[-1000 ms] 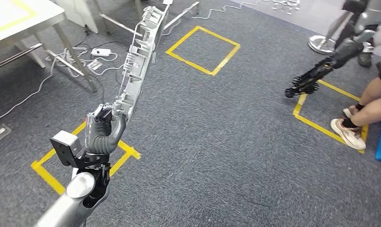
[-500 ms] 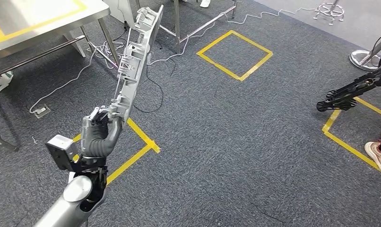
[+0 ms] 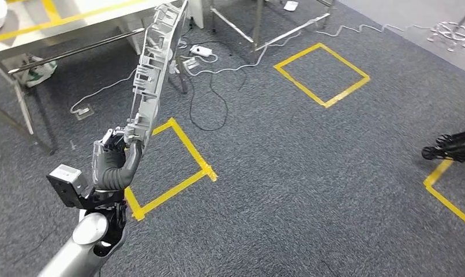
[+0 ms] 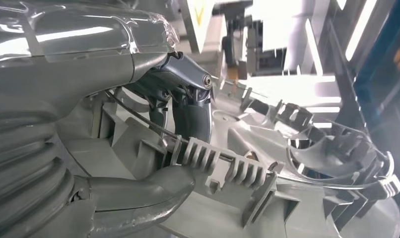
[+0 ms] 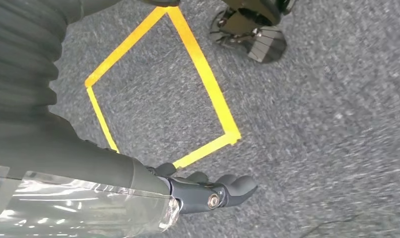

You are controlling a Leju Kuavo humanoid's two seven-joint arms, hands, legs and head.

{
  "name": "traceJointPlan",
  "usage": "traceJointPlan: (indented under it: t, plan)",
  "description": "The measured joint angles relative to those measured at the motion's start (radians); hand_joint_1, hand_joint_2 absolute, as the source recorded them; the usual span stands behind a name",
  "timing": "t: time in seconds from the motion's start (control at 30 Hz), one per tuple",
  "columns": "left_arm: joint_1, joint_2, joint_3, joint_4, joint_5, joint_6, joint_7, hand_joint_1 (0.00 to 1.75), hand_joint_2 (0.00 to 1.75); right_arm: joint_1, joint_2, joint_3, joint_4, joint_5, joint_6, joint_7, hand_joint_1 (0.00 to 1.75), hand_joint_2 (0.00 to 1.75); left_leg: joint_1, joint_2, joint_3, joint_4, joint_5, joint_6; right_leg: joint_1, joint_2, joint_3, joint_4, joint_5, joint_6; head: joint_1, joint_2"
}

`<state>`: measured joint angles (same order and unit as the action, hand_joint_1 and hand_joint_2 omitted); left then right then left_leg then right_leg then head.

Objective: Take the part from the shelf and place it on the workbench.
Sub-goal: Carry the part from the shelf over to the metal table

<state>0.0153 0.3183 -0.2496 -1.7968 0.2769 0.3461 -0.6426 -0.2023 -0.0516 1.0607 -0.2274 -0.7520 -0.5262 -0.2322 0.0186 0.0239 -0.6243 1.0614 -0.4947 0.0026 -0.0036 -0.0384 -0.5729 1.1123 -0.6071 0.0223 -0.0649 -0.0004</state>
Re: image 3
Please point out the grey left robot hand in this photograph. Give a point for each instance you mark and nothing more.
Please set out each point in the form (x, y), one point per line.
(112, 155)

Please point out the grey plastic wheel cover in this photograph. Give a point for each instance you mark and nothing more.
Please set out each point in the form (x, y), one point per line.
(152, 76)

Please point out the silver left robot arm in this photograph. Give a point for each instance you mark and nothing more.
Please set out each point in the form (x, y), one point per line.
(79, 248)

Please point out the floor socket plate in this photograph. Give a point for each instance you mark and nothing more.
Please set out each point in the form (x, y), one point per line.
(84, 112)

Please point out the yellow floor tape square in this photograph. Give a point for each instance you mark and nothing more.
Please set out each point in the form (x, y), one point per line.
(427, 183)
(188, 143)
(299, 85)

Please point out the white green plastic bag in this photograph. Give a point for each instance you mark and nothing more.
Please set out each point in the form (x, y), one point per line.
(37, 72)

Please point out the white power strip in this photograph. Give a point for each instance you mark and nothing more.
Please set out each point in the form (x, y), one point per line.
(201, 50)

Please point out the small white box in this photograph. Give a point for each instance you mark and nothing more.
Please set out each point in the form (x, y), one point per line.
(290, 5)

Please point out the black tripod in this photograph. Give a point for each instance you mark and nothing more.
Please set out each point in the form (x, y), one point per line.
(458, 147)

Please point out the chrome chair base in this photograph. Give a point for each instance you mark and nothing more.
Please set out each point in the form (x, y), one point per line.
(450, 35)

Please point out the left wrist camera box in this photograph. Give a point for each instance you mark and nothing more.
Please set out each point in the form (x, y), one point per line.
(66, 183)

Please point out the metal table frame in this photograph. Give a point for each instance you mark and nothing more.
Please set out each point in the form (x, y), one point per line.
(257, 26)

